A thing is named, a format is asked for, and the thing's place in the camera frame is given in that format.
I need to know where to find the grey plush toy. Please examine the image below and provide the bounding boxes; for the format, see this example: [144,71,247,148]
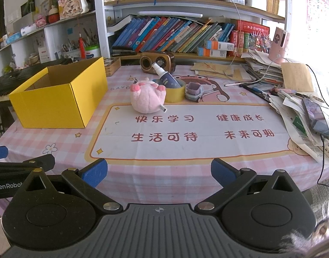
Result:
[185,82,205,103]

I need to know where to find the wooden chess box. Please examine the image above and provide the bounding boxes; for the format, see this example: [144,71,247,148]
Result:
[104,57,122,77]

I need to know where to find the thick red dictionary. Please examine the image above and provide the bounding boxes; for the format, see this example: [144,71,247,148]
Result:
[236,20,270,34]

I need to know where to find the wall poster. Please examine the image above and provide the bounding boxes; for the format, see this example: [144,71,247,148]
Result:
[306,0,329,49]

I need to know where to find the pink printed desk mat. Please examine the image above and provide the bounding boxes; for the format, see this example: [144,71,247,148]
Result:
[0,65,329,207]

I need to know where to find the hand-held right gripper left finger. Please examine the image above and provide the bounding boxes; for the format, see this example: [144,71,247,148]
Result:
[18,158,124,216]

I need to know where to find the dark spray bottle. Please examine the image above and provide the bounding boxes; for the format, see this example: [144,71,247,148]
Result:
[152,62,181,89]

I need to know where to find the red tassel ornament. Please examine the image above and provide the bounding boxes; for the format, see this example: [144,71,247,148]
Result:
[79,34,86,60]

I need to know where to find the grey fuzzy cloth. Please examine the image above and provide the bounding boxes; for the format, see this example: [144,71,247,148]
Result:
[279,215,329,258]

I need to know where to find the black smartphone with cable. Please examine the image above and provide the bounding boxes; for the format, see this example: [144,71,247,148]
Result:
[301,97,329,140]

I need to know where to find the pile of papers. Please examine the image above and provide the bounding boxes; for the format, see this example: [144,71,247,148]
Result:
[241,51,329,166]

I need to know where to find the white tub with green lid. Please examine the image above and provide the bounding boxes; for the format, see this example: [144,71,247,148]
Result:
[85,46,102,59]

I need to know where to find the black pen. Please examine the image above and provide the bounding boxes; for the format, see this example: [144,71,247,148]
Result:
[244,85,271,101]

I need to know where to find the cup of pens and brushes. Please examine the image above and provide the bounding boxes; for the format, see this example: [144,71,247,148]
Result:
[62,39,81,60]

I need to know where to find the yellow cardboard box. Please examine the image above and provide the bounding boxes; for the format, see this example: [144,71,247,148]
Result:
[9,57,109,129]

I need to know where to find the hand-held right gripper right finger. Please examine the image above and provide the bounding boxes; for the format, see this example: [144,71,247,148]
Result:
[195,158,305,215]

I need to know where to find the yellow tape roll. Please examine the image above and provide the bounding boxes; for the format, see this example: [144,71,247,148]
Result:
[153,78,186,103]

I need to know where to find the red and white doll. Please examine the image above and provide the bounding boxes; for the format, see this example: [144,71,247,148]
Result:
[48,5,60,24]

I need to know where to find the row of colourful books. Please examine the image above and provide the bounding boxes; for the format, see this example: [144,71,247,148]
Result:
[112,17,236,54]

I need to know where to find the white side shelf unit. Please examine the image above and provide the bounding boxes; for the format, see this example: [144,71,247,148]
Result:
[0,11,100,70]

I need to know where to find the white charging cable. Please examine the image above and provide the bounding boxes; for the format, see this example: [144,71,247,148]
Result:
[217,0,241,65]

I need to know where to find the pink desk device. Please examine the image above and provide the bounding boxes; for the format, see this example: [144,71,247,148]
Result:
[269,27,291,60]

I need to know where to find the pink plush toy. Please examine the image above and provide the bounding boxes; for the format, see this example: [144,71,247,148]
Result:
[130,77,167,113]

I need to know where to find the brown paper envelope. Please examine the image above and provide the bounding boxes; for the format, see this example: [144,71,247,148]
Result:
[281,62,314,93]

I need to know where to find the blue tissue box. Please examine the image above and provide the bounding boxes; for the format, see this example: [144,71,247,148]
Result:
[6,31,22,45]

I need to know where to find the black stapler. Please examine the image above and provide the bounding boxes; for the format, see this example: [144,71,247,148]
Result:
[112,46,135,57]

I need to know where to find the brown retro radio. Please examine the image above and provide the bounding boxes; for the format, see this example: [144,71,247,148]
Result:
[140,52,176,73]

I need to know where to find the orange and white carton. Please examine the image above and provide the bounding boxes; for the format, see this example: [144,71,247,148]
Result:
[197,47,227,58]
[204,40,235,51]

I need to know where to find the flat kraft envelopes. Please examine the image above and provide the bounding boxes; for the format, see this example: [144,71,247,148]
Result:
[191,62,252,80]

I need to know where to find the black charging cable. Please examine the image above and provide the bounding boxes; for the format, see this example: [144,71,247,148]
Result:
[318,134,329,186]

